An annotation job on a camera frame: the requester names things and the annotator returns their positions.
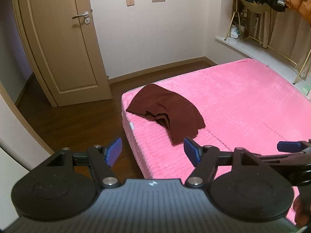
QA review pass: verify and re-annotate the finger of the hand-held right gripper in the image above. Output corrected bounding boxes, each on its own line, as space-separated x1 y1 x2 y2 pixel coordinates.
258 150 311 163
277 139 311 154

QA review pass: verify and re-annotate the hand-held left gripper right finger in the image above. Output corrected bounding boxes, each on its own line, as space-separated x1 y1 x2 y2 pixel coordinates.
183 137 261 189

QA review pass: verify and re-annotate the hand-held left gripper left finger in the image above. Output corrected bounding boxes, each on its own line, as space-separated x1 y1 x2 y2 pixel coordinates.
46 137 122 189

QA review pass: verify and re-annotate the dark brown knit sweater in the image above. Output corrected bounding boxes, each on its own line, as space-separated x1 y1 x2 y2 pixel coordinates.
126 84 206 146

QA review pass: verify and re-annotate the gold clothes rack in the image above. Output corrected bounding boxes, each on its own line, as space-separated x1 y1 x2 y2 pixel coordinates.
224 0 311 85

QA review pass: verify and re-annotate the person's right hand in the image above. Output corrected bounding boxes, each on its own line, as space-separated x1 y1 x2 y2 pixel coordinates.
293 194 311 227

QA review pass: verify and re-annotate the pink ribbed bed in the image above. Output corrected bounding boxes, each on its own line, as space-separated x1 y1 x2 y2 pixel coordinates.
121 58 311 224

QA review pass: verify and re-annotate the wooden baseboard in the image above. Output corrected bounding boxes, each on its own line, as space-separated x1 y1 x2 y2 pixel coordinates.
108 57 218 84

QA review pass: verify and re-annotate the white window sill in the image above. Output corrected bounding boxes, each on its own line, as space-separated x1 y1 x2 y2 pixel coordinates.
215 36 311 95

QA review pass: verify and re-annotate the wooden door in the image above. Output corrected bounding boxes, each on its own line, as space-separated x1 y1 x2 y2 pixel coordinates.
17 0 113 107

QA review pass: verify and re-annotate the beige curtain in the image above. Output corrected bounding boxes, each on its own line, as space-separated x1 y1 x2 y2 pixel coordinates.
258 5 311 73

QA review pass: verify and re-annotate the white plastic bag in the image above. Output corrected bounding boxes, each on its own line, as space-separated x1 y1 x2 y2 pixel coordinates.
230 22 246 39

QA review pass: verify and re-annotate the silver door handle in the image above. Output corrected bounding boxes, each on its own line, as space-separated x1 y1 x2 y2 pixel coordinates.
72 11 91 24

